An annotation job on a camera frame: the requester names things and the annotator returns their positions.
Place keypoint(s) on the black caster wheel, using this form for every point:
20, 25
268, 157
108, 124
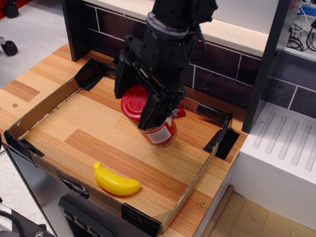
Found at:
8, 46

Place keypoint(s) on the white sink drainboard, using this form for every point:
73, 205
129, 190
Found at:
276, 166

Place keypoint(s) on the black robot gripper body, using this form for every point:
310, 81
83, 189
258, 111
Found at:
160, 59

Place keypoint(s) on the basil bottle with red cap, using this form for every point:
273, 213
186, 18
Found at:
157, 130

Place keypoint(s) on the cardboard fence with black tape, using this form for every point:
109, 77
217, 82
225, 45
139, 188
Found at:
61, 117

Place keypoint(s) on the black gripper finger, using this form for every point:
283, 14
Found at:
126, 76
157, 109

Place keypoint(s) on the yellow toy banana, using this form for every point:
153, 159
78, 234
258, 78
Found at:
113, 183

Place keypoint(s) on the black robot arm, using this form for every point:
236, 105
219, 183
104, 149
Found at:
178, 17

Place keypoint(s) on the dark vertical post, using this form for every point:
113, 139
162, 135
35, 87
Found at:
277, 39

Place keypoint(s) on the red toy chili pepper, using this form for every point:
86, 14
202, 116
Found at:
179, 112

